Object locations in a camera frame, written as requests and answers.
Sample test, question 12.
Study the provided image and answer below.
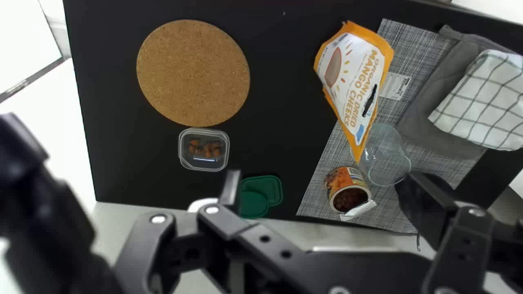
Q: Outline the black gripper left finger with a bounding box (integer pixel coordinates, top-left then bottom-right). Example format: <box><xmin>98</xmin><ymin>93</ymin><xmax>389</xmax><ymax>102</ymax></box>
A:
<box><xmin>115</xmin><ymin>169</ymin><xmax>304</xmax><ymax>294</ymax></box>

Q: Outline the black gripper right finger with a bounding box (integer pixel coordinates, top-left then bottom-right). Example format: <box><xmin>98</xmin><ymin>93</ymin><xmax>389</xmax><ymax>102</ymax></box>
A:
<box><xmin>398</xmin><ymin>172</ymin><xmax>523</xmax><ymax>294</ymax></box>

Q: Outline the small clear plastic lunchbox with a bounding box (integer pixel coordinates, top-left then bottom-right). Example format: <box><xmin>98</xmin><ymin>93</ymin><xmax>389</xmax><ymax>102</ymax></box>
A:
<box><xmin>177</xmin><ymin>128</ymin><xmax>233</xmax><ymax>173</ymax></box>

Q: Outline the orange paper cup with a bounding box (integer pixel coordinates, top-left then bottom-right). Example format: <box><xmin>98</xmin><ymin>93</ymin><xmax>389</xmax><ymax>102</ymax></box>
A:
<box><xmin>324</xmin><ymin>164</ymin><xmax>380</xmax><ymax>222</ymax></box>

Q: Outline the white checkered towel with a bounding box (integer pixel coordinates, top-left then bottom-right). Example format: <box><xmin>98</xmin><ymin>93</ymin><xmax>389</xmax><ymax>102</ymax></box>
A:
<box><xmin>427</xmin><ymin>48</ymin><xmax>523</xmax><ymax>154</ymax></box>

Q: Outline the round cork mat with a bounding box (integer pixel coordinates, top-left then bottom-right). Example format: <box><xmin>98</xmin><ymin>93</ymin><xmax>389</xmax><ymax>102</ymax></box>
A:
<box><xmin>134</xmin><ymin>18</ymin><xmax>252</xmax><ymax>129</ymax></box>

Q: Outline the small clear plastic wrapper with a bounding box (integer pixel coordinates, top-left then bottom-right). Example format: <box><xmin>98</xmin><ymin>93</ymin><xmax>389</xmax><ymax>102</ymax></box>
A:
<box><xmin>381</xmin><ymin>72</ymin><xmax>414</xmax><ymax>103</ymax></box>

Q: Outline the orange white mango snack bag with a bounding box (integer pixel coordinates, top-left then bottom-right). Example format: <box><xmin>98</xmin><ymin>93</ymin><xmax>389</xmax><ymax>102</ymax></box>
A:
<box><xmin>313</xmin><ymin>20</ymin><xmax>396</xmax><ymax>165</ymax></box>

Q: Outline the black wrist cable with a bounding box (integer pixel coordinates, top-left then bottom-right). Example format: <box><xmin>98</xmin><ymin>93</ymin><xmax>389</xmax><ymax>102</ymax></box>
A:
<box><xmin>0</xmin><ymin>111</ymin><xmax>120</xmax><ymax>294</ymax></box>

